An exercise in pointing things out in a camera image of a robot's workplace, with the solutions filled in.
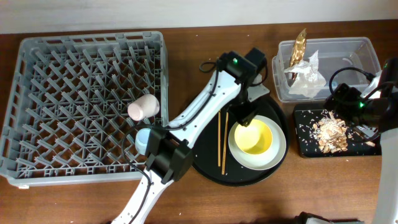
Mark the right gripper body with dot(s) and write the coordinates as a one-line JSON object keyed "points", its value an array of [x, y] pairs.
{"points": [[365, 130]]}

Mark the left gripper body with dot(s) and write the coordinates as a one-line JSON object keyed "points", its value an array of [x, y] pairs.
{"points": [[244, 107]]}

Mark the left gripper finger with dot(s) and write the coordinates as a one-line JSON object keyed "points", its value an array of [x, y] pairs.
{"points": [[250, 119], [241, 121]]}

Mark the wooden chopstick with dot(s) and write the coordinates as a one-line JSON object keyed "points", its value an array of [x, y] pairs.
{"points": [[225, 144], [219, 139]]}

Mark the yellow bowl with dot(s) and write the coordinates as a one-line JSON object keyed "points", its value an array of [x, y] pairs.
{"points": [[254, 139]]}

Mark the food scraps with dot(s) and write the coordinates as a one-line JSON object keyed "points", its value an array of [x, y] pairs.
{"points": [[333, 134]]}

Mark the white plate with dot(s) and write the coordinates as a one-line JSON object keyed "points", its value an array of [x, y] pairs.
{"points": [[264, 161]]}

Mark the white napkin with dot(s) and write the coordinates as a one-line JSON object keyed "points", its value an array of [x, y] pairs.
{"points": [[308, 80]]}

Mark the gold snack wrapper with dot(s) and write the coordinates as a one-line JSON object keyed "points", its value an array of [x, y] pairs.
{"points": [[299, 47]]}

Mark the pink cup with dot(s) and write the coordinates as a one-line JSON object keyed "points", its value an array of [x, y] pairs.
{"points": [[144, 107]]}

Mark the light blue cup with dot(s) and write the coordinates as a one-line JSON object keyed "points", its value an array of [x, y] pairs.
{"points": [[141, 141]]}

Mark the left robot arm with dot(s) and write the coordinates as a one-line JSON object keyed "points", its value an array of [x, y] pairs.
{"points": [[169, 151]]}

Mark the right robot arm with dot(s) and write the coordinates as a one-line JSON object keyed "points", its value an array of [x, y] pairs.
{"points": [[375, 107]]}

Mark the grey plastic dishwasher rack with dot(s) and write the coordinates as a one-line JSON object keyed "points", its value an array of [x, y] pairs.
{"points": [[66, 118]]}

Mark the black rectangular tray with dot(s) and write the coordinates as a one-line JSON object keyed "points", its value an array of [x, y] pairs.
{"points": [[305, 116]]}

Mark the round black tray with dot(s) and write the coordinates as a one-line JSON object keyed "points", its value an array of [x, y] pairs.
{"points": [[206, 148]]}

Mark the clear plastic bin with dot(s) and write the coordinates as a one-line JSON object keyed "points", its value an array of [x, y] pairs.
{"points": [[333, 54]]}

